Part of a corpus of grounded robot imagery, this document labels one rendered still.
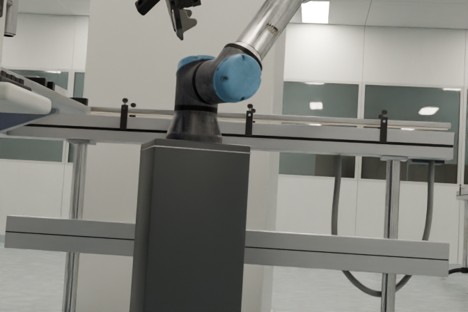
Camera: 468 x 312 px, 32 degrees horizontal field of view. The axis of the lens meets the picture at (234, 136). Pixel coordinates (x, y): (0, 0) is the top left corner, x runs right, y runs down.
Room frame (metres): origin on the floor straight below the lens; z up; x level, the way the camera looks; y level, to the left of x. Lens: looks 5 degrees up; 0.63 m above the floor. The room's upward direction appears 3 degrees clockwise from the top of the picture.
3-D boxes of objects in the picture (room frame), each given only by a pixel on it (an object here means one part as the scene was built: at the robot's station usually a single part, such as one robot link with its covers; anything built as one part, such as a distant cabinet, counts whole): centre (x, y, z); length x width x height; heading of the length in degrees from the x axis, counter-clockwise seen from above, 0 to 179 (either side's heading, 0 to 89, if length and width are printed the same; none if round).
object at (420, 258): (2.97, 0.02, 0.49); 1.60 x 0.08 x 0.12; 84
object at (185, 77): (2.16, 0.10, 0.96); 0.13 x 0.12 x 0.14; 37
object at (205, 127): (2.17, 0.11, 0.84); 0.15 x 0.15 x 0.10
